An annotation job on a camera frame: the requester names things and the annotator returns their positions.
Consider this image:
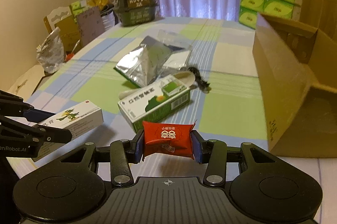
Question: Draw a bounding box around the brown cardboard box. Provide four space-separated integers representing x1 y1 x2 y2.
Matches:
253 14 336 158

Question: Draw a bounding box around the white tea box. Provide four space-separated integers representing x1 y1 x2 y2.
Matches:
119 71 196 99

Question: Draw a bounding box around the black cable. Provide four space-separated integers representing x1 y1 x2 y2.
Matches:
188 66 211 93

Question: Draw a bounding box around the white green medicine box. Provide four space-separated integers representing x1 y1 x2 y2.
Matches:
118 75 191 133

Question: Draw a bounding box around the white parrot ointment box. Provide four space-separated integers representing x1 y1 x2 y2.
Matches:
32 100 103 162

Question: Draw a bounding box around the dark green food container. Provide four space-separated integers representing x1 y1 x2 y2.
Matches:
114 0 158 27

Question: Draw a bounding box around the brown cardboard boxes pile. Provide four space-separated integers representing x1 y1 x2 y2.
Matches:
43 0 115 55

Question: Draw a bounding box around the crumpled silver plastic bag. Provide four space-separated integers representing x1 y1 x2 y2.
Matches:
36 27 65 74

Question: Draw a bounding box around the red candy packet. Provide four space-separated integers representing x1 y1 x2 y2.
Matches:
142 121 195 159

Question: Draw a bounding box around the silver foil bag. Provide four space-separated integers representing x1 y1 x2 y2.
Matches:
114 29 193 88

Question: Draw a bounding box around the checkered tablecloth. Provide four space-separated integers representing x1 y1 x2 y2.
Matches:
11 15 336 223

